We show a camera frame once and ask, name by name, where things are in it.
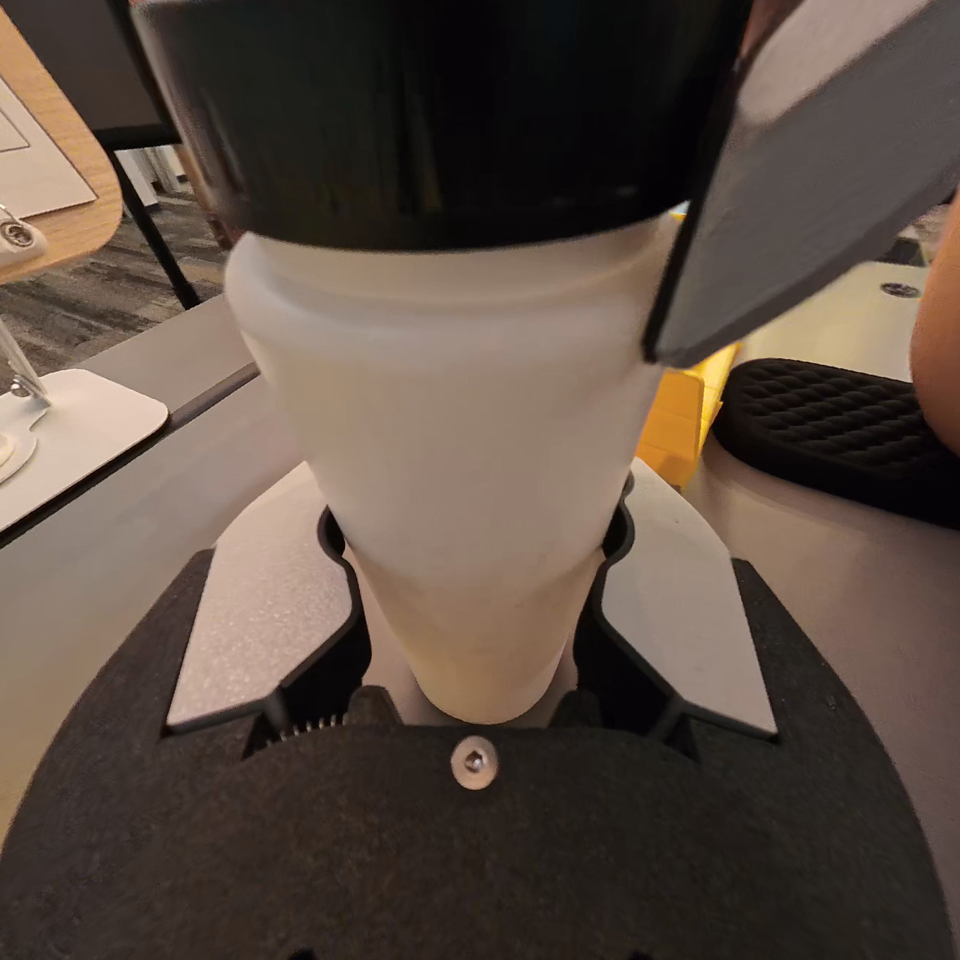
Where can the black table grommet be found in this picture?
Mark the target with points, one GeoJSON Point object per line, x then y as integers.
{"type": "Point", "coordinates": [901, 289]}

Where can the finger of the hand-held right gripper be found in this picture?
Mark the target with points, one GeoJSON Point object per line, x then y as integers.
{"type": "Point", "coordinates": [825, 165]}

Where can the yellow plastic bin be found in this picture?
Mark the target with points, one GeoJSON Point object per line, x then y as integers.
{"type": "Point", "coordinates": [679, 420]}

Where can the black wrist rest pad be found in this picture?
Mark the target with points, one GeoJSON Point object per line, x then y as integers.
{"type": "Point", "coordinates": [825, 427]}

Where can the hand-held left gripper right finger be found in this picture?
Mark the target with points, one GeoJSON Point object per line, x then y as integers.
{"type": "Point", "coordinates": [690, 622]}

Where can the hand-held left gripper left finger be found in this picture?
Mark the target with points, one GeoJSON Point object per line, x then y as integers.
{"type": "Point", "coordinates": [247, 622]}

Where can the white plastic bottle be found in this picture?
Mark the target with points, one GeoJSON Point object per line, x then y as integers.
{"type": "Point", "coordinates": [465, 450]}

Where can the wooden document board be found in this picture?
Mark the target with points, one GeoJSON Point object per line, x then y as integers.
{"type": "Point", "coordinates": [67, 112]}

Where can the person's right forearm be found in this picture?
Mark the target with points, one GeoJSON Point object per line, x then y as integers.
{"type": "Point", "coordinates": [941, 337]}

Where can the black bottle lid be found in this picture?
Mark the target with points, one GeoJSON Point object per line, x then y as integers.
{"type": "Point", "coordinates": [450, 112]}

